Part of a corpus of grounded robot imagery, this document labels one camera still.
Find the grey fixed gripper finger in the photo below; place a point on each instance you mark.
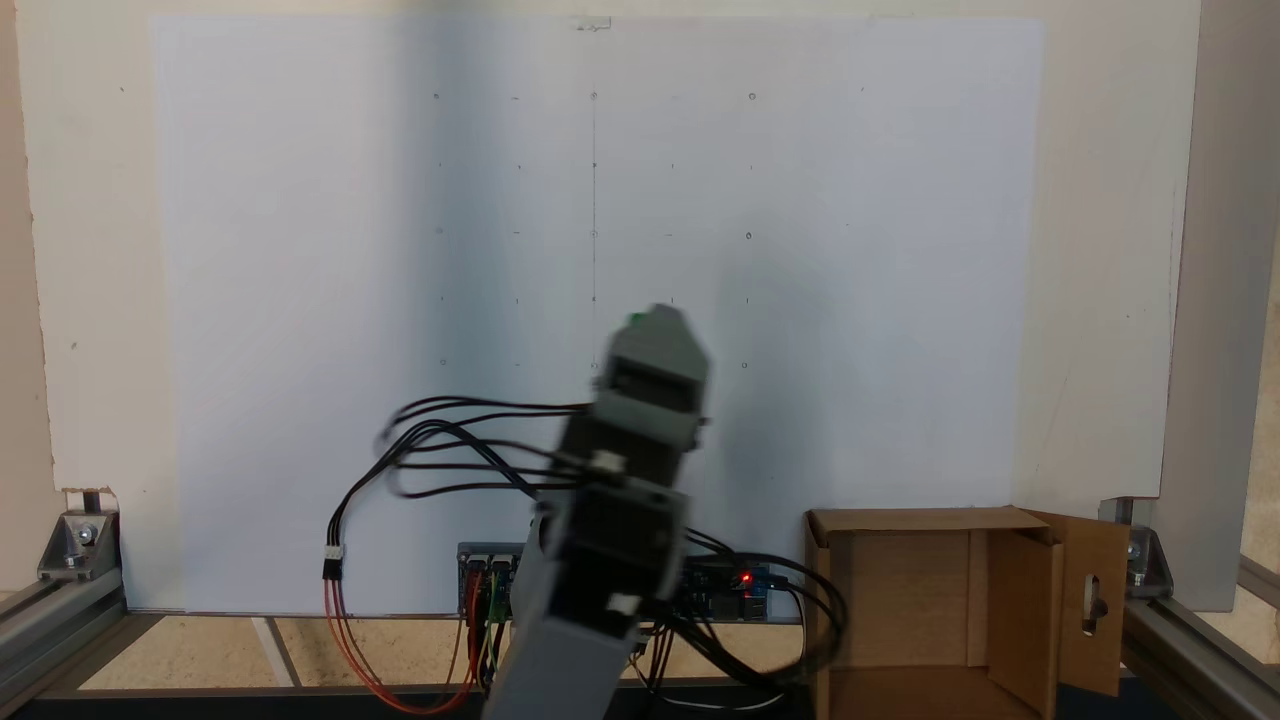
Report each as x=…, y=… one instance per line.
x=665, y=340

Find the small green dice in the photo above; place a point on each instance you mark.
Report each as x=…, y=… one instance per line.
x=636, y=320

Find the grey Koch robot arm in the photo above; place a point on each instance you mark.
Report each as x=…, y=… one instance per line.
x=560, y=660

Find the brown cardboard box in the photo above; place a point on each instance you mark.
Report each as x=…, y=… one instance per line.
x=900, y=600

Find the clear tape piece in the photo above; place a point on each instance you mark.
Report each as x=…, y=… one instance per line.
x=591, y=23

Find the large white paper sheet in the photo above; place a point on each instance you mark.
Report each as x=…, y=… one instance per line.
x=300, y=300

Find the aluminium corner bracket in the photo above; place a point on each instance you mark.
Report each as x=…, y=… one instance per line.
x=1145, y=565
x=78, y=545

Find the aluminium frame rail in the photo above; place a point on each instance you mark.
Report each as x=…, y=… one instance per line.
x=50, y=630
x=1190, y=650
x=1262, y=582

